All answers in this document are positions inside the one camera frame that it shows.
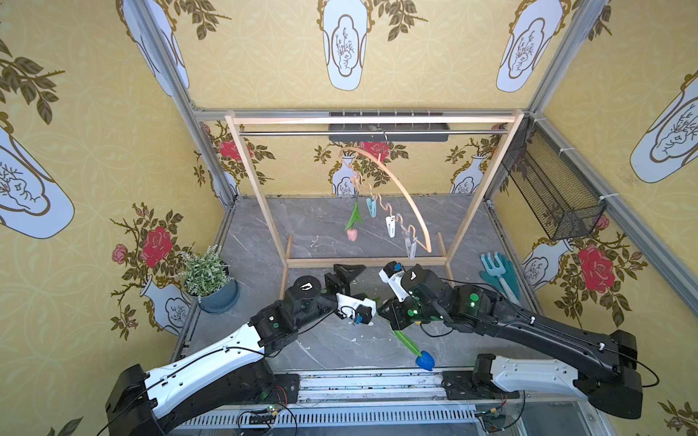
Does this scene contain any pink artificial tulip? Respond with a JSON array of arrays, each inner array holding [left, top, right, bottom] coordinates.
[[345, 171, 364, 243]]

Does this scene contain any curved wooden clip hanger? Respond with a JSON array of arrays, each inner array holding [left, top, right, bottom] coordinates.
[[342, 133, 433, 261]]

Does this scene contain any blue artificial tulip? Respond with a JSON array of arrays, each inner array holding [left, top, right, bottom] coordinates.
[[392, 330, 436, 372]]

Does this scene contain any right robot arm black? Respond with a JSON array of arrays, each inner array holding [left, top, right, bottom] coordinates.
[[378, 262, 646, 420]]

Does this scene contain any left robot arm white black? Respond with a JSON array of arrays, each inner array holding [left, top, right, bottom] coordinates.
[[105, 265, 376, 435]]

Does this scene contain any potted green plant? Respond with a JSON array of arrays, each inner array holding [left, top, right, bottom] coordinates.
[[180, 245, 239, 314]]

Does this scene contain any black vent panel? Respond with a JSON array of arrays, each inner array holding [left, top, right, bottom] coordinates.
[[328, 122, 451, 143]]

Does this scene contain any metal rack rod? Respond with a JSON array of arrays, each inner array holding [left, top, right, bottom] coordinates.
[[241, 129, 509, 137]]

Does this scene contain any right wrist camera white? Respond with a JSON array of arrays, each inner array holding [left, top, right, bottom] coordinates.
[[379, 261, 408, 303]]

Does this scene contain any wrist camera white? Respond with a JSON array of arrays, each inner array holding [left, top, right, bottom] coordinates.
[[336, 294, 377, 325], [379, 261, 408, 303]]

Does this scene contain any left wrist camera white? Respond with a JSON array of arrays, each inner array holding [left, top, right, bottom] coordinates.
[[336, 294, 377, 325]]

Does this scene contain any metal base rail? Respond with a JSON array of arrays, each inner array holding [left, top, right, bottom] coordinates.
[[175, 368, 607, 435]]

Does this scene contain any electronics board with wires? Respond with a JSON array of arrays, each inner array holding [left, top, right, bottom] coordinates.
[[236, 403, 299, 436]]

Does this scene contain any black wire mesh basket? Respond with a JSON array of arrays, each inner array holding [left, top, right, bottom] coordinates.
[[503, 116, 606, 240]]

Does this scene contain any wooden clothes rack frame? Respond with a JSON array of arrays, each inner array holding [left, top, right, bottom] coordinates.
[[225, 109, 525, 298]]

